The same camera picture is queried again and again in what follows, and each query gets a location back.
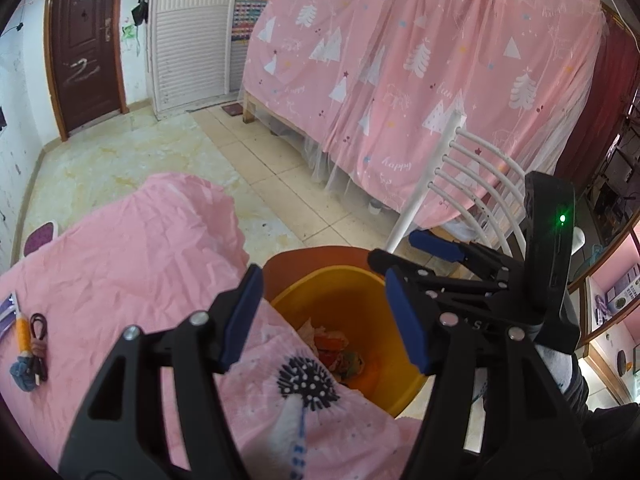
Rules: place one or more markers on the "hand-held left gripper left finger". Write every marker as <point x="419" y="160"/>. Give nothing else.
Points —
<point x="244" y="312"/>

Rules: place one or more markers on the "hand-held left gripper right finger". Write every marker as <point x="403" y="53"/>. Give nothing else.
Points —
<point x="406" y="322"/>

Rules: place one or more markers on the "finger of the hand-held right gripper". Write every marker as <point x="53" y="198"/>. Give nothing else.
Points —
<point x="437" y="246"/>
<point x="450" y="280"/>

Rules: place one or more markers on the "orange bin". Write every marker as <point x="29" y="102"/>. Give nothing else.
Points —
<point x="360" y="305"/>

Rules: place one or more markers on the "white tissue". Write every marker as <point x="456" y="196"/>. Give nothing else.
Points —
<point x="314" y="331"/>

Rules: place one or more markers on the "colourful wrapper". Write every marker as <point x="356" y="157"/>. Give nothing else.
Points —
<point x="342" y="360"/>

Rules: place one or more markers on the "person's right hand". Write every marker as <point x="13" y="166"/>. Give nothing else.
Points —
<point x="562" y="367"/>

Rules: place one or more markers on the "wooden shelf unit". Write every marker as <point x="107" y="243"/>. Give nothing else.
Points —
<point x="612" y="285"/>

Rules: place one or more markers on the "white cup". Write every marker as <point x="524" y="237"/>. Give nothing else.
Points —
<point x="375" y="206"/>

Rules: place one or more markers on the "white metal chair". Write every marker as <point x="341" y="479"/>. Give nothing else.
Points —
<point x="475" y="175"/>

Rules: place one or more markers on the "black white dotted brush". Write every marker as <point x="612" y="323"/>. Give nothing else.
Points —
<point x="306" y="380"/>

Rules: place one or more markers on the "pink bedsheet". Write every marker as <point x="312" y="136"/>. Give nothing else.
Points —
<point x="140" y="260"/>

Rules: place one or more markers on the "pink tree print curtain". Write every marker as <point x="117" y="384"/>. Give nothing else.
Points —
<point x="425" y="85"/>

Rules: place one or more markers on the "dark red curtain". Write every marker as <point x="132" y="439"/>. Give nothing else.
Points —
<point x="610" y="110"/>

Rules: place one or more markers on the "person's dark trouser leg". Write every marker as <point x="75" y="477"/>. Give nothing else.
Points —
<point x="607" y="435"/>

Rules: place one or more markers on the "small dark floor mat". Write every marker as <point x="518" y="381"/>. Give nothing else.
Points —
<point x="233" y="110"/>

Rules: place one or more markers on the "blue knitted piece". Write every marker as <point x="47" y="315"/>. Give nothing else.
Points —
<point x="25" y="372"/>

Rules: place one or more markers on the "purple flat item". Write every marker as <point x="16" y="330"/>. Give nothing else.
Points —
<point x="6" y="312"/>

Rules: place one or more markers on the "white louvered wardrobe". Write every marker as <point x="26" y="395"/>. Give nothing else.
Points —
<point x="192" y="35"/>

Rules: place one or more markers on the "dark brown door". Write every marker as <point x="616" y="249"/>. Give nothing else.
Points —
<point x="85" y="45"/>

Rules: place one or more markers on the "black hanging bag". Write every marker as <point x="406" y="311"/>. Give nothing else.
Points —
<point x="140" y="12"/>

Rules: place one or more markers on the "wooden bed frame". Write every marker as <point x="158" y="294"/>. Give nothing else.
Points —
<point x="250" y="105"/>

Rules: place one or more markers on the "colourful grid wall poster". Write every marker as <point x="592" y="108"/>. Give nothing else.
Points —
<point x="247" y="10"/>

